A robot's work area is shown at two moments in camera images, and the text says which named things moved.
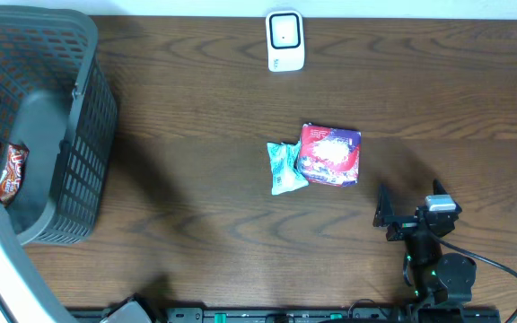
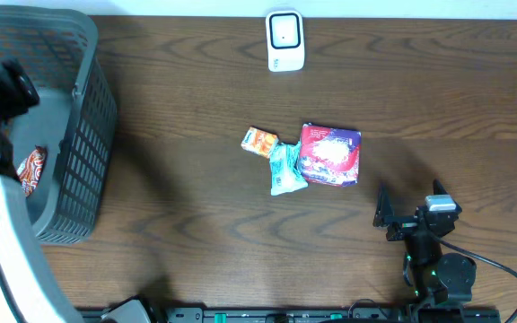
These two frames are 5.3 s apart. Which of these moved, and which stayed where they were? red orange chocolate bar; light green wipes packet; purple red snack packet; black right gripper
Moved: red orange chocolate bar
Stayed: black right gripper; purple red snack packet; light green wipes packet
